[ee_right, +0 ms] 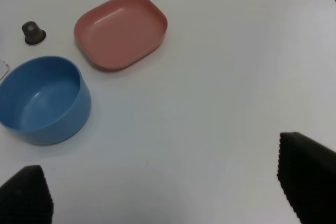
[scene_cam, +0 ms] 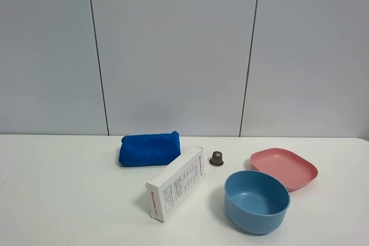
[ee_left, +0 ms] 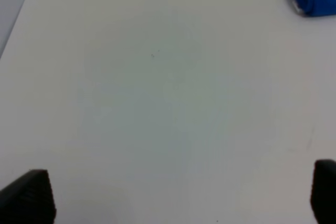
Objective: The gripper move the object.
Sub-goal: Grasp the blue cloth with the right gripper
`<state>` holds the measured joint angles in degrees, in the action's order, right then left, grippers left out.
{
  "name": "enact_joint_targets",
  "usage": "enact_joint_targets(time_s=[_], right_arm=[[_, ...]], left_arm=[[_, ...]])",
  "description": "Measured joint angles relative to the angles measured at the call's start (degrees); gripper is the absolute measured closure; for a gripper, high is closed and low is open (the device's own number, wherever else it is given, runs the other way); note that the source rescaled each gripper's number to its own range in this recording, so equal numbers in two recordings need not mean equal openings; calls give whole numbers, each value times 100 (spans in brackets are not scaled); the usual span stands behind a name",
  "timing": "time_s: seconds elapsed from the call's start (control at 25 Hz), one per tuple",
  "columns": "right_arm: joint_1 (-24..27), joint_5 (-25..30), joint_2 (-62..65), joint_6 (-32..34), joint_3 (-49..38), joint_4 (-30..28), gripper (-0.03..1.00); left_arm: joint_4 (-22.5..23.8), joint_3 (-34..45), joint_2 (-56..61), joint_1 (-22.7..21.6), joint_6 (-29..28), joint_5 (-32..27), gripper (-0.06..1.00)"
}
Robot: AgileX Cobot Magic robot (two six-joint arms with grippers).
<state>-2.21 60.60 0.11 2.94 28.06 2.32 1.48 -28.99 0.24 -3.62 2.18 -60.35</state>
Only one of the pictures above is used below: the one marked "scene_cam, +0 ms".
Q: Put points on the pink plastic plate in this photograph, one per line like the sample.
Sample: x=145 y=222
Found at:
x=293 y=171

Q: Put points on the blue towel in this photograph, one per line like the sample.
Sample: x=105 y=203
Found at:
x=149 y=149

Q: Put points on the blue plastic bowl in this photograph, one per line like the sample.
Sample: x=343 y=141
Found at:
x=255 y=202

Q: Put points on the white cardboard box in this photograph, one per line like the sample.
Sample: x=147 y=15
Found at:
x=169 y=189

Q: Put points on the brown coffee capsule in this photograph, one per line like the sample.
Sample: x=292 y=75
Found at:
x=216 y=159

